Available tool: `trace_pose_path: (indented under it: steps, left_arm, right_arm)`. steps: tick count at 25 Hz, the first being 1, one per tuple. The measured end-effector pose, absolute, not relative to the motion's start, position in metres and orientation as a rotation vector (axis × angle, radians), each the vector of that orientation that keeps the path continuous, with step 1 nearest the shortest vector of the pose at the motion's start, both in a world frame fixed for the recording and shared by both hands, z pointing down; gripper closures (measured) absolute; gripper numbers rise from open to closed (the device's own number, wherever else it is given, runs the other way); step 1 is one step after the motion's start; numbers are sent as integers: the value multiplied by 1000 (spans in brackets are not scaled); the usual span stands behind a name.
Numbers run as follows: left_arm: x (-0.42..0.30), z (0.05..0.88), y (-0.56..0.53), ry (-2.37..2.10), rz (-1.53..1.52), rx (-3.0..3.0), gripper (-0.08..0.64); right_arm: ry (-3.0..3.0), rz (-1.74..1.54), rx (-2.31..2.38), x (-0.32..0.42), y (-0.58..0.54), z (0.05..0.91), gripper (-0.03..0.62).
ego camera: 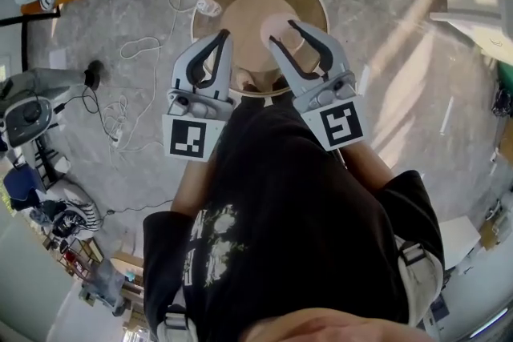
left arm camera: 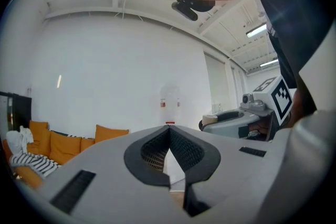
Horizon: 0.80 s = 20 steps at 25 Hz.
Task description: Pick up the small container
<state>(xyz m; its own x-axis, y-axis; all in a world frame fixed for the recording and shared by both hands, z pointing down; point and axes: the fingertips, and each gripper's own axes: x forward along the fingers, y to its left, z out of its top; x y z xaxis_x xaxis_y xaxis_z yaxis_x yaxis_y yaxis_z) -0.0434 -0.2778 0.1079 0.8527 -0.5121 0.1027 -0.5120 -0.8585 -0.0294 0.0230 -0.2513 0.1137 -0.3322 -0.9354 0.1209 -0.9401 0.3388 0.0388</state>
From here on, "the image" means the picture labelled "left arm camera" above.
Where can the white wall strip light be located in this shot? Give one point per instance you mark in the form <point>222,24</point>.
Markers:
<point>59,81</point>

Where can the long ceiling light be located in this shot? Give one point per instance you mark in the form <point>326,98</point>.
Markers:
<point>269,63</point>
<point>256,30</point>

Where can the orange cushion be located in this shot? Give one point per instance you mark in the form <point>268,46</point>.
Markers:
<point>87,144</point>
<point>110,133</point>
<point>39,136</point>
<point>65,147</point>

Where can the black head-mounted camera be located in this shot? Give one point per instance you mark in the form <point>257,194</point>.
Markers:
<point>183,9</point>

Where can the white cloth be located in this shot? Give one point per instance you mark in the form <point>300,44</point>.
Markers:
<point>18,139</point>

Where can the black cabinet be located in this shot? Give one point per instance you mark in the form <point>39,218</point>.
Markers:
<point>18,112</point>

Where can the person's right hand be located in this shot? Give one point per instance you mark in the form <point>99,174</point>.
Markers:
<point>261,127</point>

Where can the grey roller blind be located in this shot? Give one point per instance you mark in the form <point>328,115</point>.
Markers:
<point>216,81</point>

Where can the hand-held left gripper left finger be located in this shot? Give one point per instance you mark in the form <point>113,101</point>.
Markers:
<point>110,178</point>

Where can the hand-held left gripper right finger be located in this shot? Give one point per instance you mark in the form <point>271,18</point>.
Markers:
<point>236,170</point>

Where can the orange sofa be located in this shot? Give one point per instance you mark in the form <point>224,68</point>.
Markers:
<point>26,175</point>

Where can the person's black printed t-shirt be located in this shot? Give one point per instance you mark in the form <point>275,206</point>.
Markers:
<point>288,8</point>

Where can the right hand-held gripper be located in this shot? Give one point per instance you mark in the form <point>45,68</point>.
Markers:
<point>281,102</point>

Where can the striped cloth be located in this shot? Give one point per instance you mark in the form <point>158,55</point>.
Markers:
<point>34,164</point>

